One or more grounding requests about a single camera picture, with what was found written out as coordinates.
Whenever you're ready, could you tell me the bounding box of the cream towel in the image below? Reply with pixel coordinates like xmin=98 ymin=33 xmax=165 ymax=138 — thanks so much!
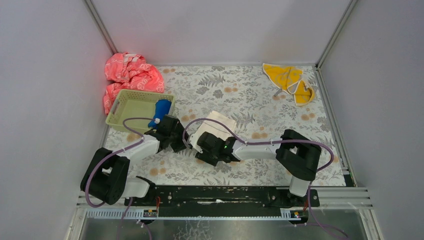
xmin=189 ymin=110 xmax=237 ymax=153

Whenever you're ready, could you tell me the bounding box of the blue towel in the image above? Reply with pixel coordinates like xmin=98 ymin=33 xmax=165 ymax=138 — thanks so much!
xmin=147 ymin=99 xmax=172 ymax=128

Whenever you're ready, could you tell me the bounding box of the yellow towel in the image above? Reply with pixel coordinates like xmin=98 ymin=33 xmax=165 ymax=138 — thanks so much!
xmin=262 ymin=63 xmax=316 ymax=107

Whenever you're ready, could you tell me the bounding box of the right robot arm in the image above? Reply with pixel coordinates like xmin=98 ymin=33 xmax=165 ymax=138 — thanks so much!
xmin=194 ymin=129 xmax=322 ymax=197

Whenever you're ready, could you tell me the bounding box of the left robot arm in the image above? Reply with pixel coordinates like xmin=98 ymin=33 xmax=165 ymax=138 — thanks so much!
xmin=80 ymin=114 xmax=189 ymax=208

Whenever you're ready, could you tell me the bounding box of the green plastic basket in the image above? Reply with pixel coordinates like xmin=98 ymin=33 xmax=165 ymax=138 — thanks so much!
xmin=105 ymin=89 xmax=176 ymax=133

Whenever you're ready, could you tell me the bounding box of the floral table mat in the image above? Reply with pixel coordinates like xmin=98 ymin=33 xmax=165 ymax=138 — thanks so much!
xmin=94 ymin=65 xmax=355 ymax=187

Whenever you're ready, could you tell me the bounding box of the pink patterned cloth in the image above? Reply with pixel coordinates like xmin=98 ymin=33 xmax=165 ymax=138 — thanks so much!
xmin=103 ymin=52 xmax=165 ymax=114

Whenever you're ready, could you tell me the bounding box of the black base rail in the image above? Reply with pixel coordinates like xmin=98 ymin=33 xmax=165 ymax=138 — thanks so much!
xmin=124 ymin=185 xmax=320 ymax=218

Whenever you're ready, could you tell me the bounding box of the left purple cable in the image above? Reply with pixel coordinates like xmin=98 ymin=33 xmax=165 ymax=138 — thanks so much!
xmin=84 ymin=117 xmax=160 ymax=240

